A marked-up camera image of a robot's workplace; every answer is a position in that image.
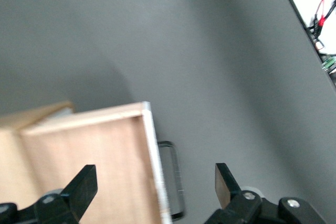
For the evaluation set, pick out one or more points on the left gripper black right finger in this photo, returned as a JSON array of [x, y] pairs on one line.
[[227, 187]]

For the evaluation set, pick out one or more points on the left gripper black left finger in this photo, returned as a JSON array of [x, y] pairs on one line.
[[81, 190]]

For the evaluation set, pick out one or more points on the light wooden drawer box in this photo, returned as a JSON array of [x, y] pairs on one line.
[[92, 150]]

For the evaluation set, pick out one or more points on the wooden drawer cabinet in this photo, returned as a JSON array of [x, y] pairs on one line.
[[31, 115]]

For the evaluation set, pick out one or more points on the green circuit board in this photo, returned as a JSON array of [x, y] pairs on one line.
[[330, 62]]

